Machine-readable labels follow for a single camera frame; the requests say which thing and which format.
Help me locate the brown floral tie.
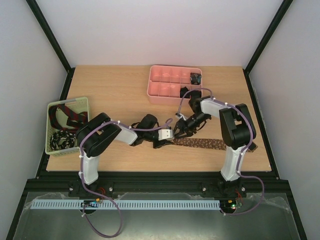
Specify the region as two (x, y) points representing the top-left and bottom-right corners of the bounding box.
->
(172, 137), (258, 153)

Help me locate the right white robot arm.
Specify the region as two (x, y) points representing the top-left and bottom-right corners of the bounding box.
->
(173, 96), (256, 197)

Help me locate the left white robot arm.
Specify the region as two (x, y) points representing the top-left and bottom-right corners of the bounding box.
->
(75, 112), (174, 198)

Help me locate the rolled black tie right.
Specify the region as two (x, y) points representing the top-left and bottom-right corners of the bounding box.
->
(190, 90), (202, 99)

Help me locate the rolled black tie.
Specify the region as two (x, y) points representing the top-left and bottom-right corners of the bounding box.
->
(190, 90), (202, 99)
(179, 86), (191, 99)

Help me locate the rolled black tie left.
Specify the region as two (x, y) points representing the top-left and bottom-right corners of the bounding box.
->
(179, 86), (191, 99)

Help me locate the rolled blue patterned tie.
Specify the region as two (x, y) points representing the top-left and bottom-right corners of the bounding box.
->
(190, 72), (202, 85)

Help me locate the pink compartment organizer box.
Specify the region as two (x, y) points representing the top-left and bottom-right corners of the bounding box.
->
(147, 65), (203, 106)

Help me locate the red black striped tie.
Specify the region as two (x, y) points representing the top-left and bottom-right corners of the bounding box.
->
(48, 104), (88, 134)

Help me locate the green perforated basket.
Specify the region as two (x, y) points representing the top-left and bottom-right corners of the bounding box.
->
(45, 97), (91, 157)

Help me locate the black white patterned tie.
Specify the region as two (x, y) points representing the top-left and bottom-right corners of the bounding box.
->
(49, 130), (76, 151)

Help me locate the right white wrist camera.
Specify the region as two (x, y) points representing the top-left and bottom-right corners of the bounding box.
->
(175, 113), (187, 121)

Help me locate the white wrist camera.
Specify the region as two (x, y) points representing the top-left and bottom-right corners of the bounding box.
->
(158, 128), (174, 141)
(175, 113), (187, 121)

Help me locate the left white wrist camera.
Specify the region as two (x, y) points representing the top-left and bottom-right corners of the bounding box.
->
(158, 128), (174, 141)

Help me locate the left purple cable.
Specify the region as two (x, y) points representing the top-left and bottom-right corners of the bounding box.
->
(79, 118), (173, 237)

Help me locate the purple cable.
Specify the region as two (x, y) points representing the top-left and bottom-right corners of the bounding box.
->
(79, 118), (173, 237)
(176, 87), (265, 217)

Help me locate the black aluminium frame rail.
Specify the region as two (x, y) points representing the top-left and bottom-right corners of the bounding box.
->
(23, 171), (292, 198)

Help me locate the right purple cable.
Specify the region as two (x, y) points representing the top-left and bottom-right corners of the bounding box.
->
(176, 87), (265, 217)

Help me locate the light blue cable duct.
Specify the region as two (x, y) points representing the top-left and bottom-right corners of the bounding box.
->
(30, 199), (221, 211)

